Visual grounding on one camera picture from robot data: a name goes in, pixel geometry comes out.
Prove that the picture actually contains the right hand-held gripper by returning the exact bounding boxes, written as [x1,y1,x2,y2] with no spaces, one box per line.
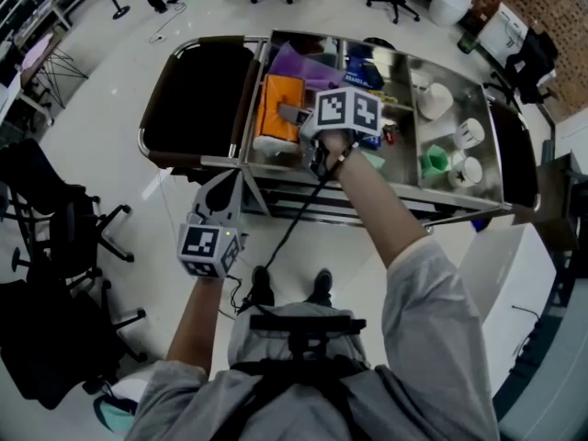
[277,85,384,179]

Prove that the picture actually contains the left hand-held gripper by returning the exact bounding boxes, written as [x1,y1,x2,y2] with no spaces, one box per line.
[176,171,245,280]

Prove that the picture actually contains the orange box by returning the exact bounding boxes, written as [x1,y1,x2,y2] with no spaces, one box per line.
[253,73,308,155]

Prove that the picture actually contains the stainless steel service cart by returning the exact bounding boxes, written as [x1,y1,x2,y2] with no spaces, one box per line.
[136,28,542,230]

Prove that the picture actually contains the dark blue packet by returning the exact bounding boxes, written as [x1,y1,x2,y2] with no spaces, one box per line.
[344,54,386,89]

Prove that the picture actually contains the yellow patterned packet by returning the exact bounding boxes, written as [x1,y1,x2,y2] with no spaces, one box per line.
[367,90,399,107]

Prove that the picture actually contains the pale green packet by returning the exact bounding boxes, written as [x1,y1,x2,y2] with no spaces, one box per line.
[360,151,387,171]

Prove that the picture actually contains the plain white cup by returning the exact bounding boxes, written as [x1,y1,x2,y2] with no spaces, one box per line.
[410,70,455,121]

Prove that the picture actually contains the green cup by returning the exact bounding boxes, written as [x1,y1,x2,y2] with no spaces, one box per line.
[419,145,451,180]

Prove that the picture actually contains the white cup with striped print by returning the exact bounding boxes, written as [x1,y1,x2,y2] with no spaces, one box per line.
[453,118,486,151]

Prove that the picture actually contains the white cup with star print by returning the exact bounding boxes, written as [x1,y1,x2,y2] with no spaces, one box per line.
[448,151,485,188]

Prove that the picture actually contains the person's right forearm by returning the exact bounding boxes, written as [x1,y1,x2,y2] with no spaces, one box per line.
[318,130,432,269]

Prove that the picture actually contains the person's left forearm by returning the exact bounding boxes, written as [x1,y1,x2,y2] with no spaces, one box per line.
[164,275,227,368]

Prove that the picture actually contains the person's left black shoe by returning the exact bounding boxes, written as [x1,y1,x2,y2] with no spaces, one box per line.
[251,265,276,308]

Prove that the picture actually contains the person's black shoe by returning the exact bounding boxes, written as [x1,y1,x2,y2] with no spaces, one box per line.
[311,268,334,308]
[251,265,276,308]

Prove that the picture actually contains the person's right black shoe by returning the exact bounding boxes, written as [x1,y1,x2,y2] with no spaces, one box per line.
[311,268,334,308]

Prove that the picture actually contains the black waist-mounted device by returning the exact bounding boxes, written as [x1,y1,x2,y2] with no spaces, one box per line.
[249,314,368,337]

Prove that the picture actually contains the person's grey trousers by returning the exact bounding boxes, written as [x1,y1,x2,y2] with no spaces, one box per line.
[227,301,371,369]

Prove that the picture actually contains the dark green bin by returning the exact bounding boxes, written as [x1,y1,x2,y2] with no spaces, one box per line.
[456,29,481,55]

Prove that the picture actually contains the black chest harness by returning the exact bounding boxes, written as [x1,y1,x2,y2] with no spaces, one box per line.
[227,333,373,441]

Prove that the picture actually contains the white cardboard box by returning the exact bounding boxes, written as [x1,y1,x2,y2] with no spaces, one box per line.
[477,2,530,62]

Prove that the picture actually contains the pink cloth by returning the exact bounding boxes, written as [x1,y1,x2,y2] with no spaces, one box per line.
[21,31,55,72]

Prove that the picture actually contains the black chair with jacket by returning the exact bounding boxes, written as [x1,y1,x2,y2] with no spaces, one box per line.
[488,27,560,110]

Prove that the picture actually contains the teal and black bag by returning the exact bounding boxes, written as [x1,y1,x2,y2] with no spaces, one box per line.
[93,391,140,434]

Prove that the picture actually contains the person's grey sweatshirt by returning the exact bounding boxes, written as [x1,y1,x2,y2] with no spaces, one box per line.
[125,235,503,441]

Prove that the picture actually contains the white shelving unit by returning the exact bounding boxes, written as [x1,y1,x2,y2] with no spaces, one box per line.
[0,0,100,59]

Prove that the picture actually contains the white glossy counter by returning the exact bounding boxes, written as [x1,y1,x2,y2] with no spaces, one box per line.
[458,220,560,388]

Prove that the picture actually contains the dark side table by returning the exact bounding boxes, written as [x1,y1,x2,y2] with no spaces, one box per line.
[536,139,588,257]

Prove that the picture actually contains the black gooseneck microphone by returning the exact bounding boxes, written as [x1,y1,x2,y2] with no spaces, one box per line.
[511,304,547,363]

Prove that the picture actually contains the black wrist strap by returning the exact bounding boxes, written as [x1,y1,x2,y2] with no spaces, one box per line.
[336,141,361,165]

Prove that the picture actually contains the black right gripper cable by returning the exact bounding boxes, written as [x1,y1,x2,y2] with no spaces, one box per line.
[237,153,346,317]

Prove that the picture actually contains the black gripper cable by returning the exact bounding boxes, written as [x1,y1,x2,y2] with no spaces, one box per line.
[237,153,346,317]
[217,273,245,317]

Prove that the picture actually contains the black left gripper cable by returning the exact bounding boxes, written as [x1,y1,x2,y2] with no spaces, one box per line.
[217,273,245,317]

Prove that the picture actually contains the white floor cable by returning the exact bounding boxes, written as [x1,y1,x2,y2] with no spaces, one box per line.
[147,1,188,45]

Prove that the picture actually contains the black wire-frame table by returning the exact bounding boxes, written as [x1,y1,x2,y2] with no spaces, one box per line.
[17,46,90,126]

